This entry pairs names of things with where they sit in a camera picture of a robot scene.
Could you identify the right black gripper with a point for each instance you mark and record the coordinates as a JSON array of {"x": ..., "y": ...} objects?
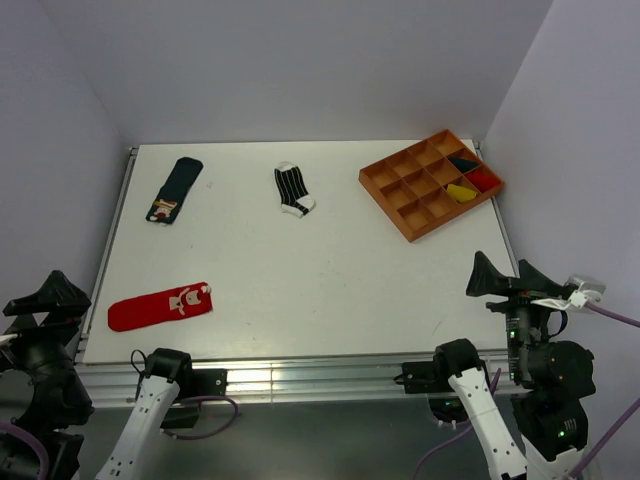
[{"x": 483, "y": 275}]

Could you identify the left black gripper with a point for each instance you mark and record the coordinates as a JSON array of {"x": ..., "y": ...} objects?
[{"x": 61, "y": 298}]

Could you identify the red Christmas sock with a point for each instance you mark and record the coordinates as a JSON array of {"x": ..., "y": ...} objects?
[{"x": 174, "y": 304}]

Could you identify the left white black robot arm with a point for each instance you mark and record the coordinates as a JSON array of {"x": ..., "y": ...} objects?
[{"x": 36, "y": 445}]

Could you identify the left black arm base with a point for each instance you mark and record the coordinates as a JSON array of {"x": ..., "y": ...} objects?
[{"x": 204, "y": 382}]

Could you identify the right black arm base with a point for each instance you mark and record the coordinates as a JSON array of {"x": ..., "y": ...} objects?
[{"x": 420, "y": 377}]

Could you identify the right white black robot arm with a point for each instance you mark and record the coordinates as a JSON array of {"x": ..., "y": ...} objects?
[{"x": 555, "y": 375}]

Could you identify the yellow rolled sock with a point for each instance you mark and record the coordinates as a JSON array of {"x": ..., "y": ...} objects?
[{"x": 460, "y": 193}]

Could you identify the red rolled sock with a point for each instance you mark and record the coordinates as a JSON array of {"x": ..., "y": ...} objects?
[{"x": 483, "y": 181}]

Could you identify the dark green rolled sock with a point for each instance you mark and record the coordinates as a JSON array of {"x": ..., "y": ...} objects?
[{"x": 462, "y": 164}]

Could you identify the orange compartment tray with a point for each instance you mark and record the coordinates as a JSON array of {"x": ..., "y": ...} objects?
[{"x": 410, "y": 185}]

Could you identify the navy patterned sock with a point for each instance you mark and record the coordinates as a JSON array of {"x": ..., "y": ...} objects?
[{"x": 172, "y": 195}]

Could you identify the black white striped sock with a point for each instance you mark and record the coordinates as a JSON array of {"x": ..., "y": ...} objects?
[{"x": 294, "y": 196}]

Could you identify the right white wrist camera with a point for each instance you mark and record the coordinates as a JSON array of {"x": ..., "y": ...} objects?
[{"x": 584, "y": 290}]

